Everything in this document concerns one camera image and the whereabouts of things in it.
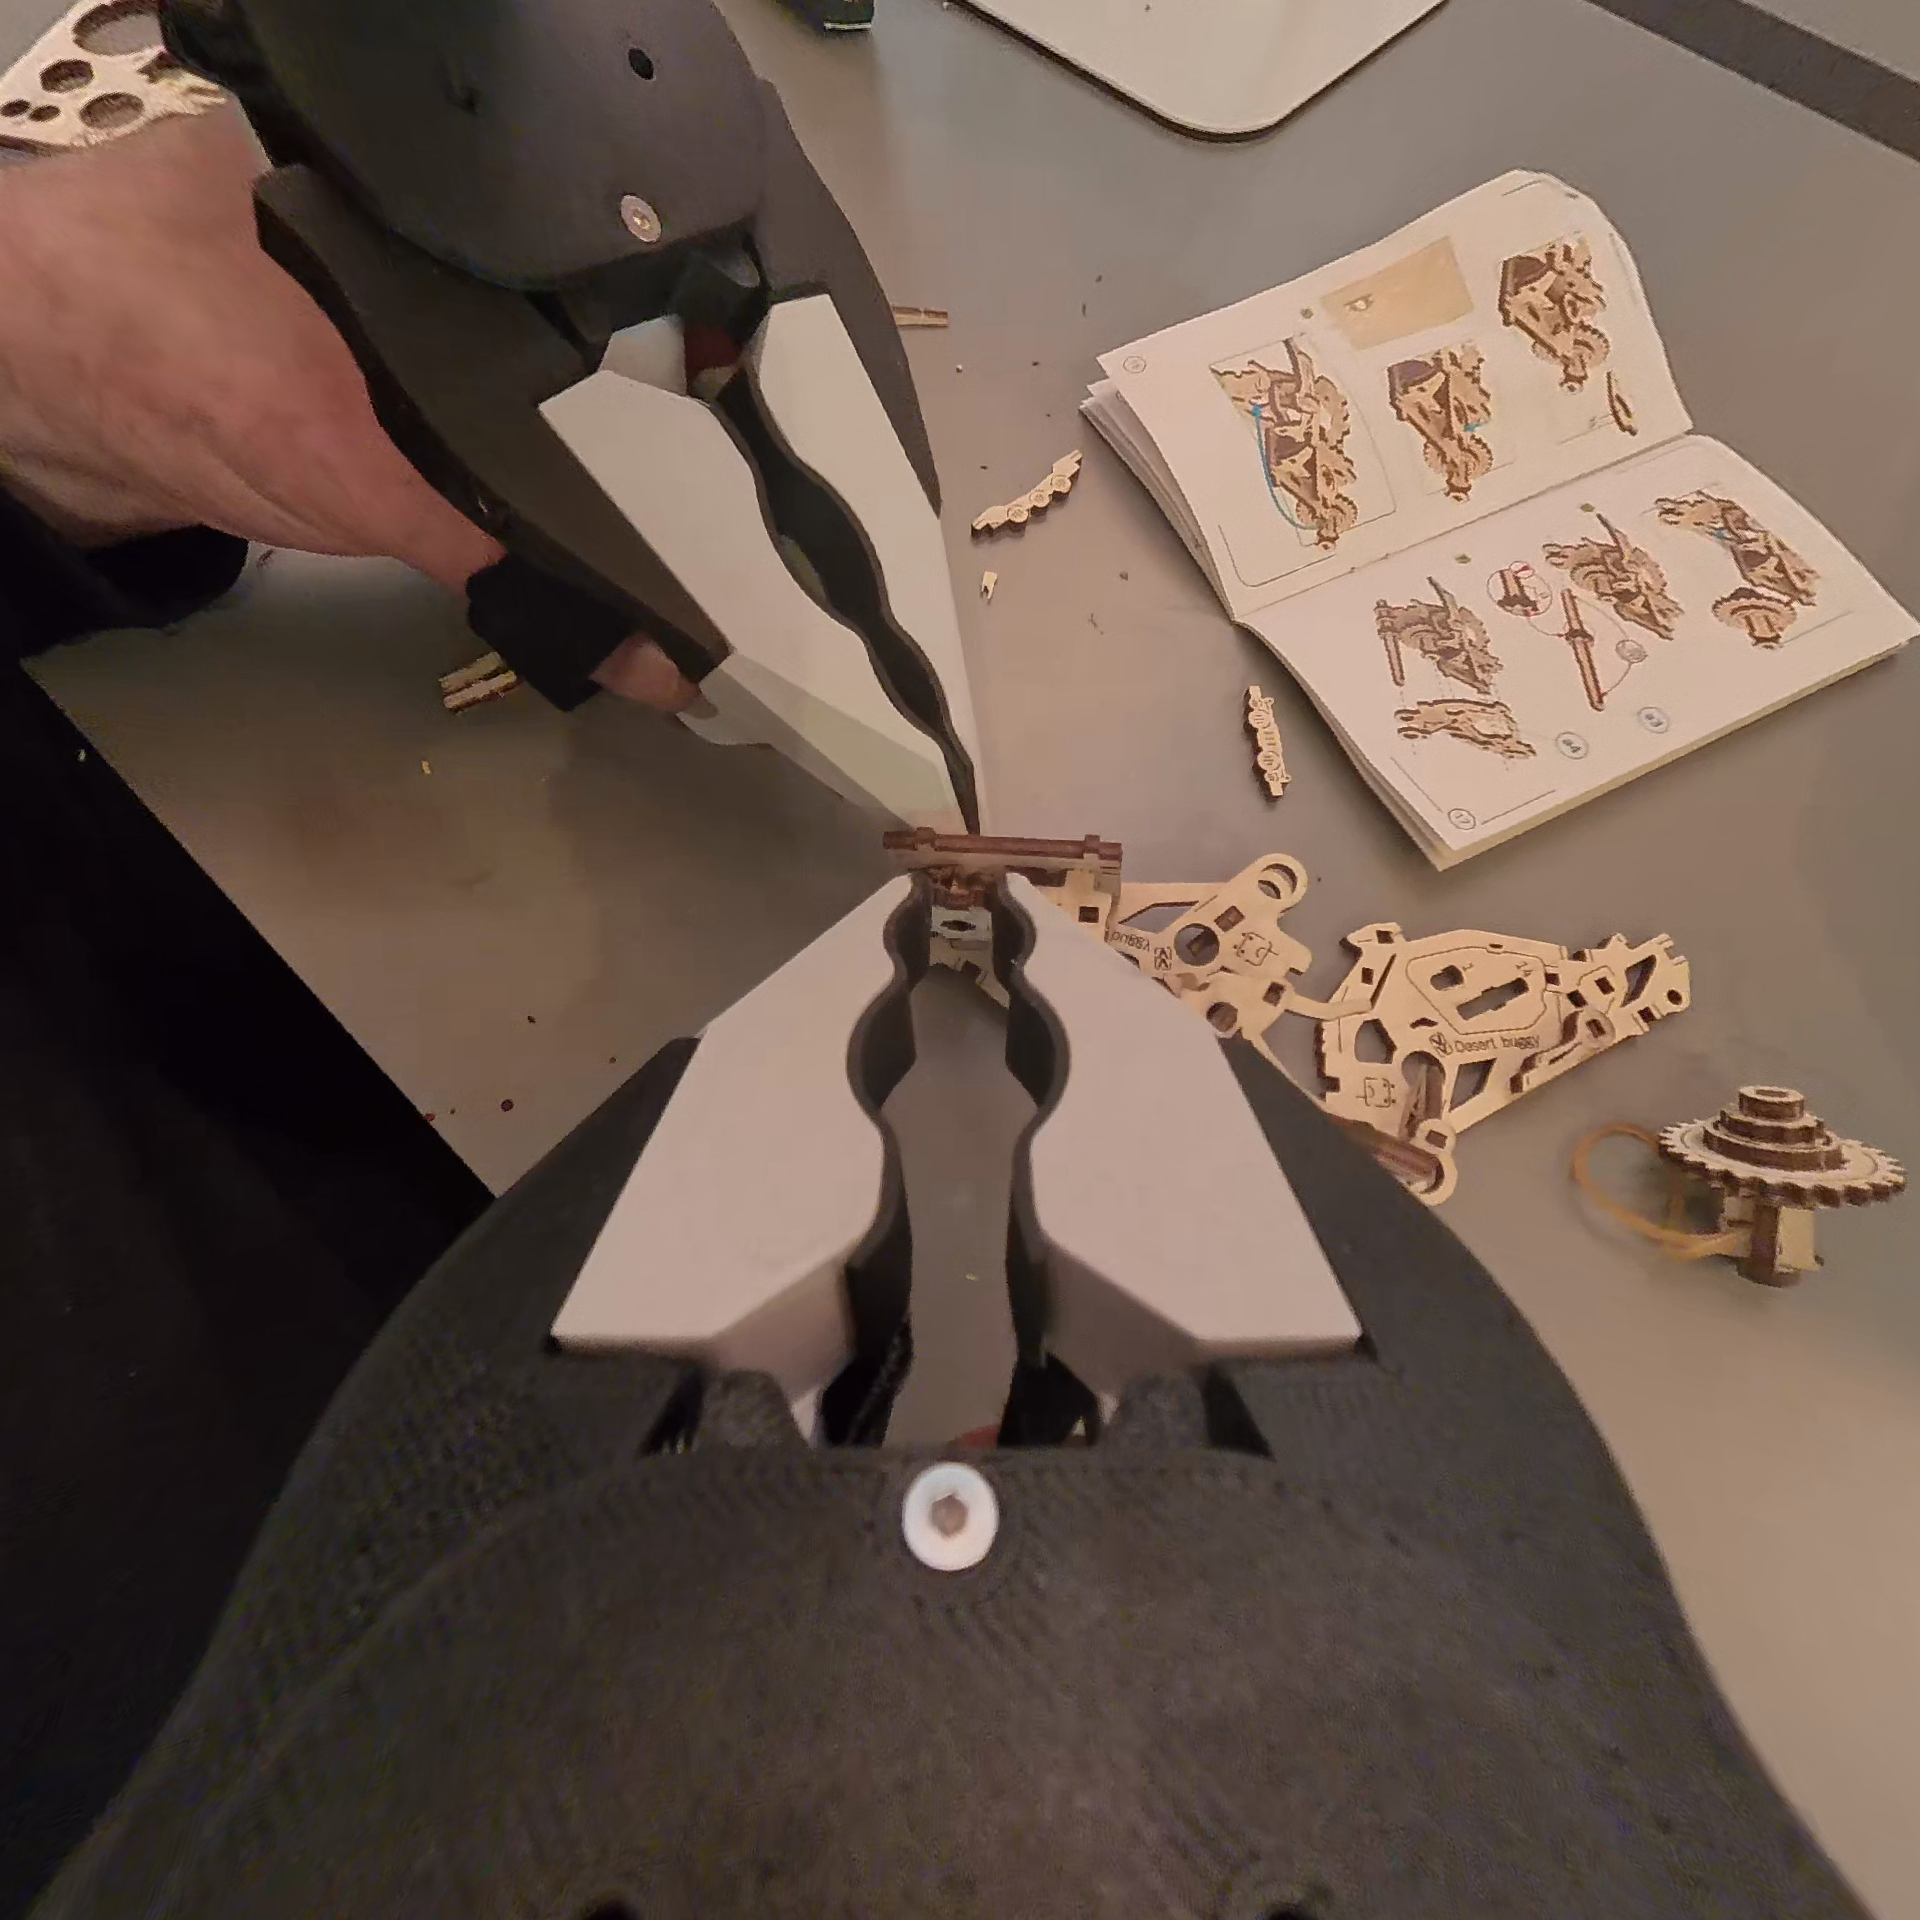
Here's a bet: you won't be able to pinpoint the wooden sheet with round holes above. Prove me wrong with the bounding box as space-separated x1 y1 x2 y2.
0 0 226 160

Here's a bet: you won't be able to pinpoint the pale rounded stand base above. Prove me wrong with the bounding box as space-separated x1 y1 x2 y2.
961 0 1450 139

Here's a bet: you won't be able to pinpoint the wooden buggy model frame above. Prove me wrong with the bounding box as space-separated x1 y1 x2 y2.
883 826 1315 1046

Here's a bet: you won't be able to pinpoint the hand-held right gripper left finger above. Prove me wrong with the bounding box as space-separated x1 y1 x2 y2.
548 874 922 1444

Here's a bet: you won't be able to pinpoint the person's left hand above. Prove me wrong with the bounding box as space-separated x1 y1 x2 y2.
0 108 722 720

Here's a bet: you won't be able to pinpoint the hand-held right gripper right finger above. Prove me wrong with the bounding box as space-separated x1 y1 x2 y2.
1000 874 1368 1444

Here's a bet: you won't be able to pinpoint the wooden stepped gear stack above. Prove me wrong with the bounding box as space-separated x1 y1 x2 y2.
1658 1083 1911 1290

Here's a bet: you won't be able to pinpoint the wooden buggy side panel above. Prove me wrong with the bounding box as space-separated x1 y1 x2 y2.
1303 922 1693 1209

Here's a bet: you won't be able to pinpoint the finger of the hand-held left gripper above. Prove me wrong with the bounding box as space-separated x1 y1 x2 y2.
538 322 970 828
728 288 989 840

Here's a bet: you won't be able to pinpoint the open instruction booklet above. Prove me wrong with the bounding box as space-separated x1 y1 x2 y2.
1079 168 1920 874

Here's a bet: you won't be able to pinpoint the scattered small wooden offcuts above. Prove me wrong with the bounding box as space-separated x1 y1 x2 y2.
439 299 1009 711

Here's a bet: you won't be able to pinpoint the person's left forearm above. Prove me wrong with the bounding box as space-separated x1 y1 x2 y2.
0 458 255 670

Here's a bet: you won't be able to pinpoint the curved wooden chain strip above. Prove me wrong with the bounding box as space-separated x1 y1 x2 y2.
970 450 1087 540

